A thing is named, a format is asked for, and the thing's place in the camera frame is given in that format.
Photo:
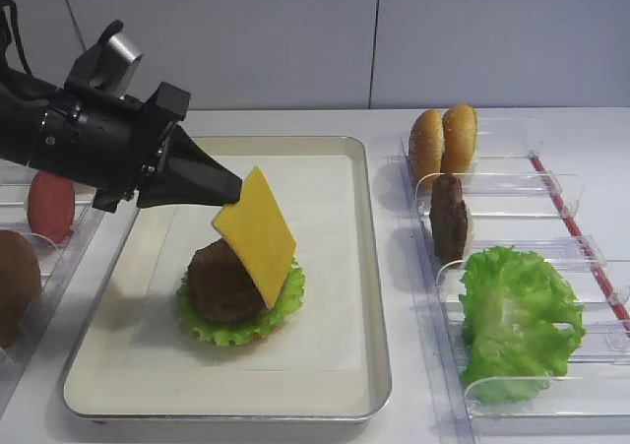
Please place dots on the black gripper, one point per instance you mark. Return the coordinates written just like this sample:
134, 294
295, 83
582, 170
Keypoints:
113, 144

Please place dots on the yellow cheese slice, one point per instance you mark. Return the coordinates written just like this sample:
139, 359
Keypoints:
257, 232

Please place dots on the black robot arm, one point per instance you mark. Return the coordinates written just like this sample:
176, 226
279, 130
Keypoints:
21, 120

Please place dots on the brown meat patty on tray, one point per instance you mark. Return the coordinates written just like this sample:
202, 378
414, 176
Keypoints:
221, 288

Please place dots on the red tomato slice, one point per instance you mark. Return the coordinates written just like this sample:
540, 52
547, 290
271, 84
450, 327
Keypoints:
51, 206

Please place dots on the green lettuce leaf on tray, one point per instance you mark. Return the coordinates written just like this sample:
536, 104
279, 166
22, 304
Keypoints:
240, 333

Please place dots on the brown bread bun left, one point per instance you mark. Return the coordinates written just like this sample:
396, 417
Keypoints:
20, 283

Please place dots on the brown meat patty in rack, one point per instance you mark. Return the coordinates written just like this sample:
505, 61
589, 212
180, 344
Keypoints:
449, 218

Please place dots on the large green lettuce leaf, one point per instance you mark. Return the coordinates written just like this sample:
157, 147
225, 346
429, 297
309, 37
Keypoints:
522, 324

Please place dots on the clear acrylic rack left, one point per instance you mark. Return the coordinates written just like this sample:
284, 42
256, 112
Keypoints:
57, 264

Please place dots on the clear acrylic rack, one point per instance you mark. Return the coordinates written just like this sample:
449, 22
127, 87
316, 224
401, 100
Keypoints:
515, 202
57, 264

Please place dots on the white metal tray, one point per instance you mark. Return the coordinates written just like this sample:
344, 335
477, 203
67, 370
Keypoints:
99, 383

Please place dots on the tan bun half left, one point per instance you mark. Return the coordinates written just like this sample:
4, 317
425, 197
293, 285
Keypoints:
426, 147

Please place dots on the tan bun half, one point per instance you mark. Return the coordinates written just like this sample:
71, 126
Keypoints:
460, 133
426, 147

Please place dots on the tan bun half right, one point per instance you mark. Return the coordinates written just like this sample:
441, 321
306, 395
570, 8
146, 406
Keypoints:
460, 133

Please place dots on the clear acrylic rack right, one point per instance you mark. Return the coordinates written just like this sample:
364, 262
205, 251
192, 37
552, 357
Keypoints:
515, 202

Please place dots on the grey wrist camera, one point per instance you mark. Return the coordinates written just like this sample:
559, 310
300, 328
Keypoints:
108, 66

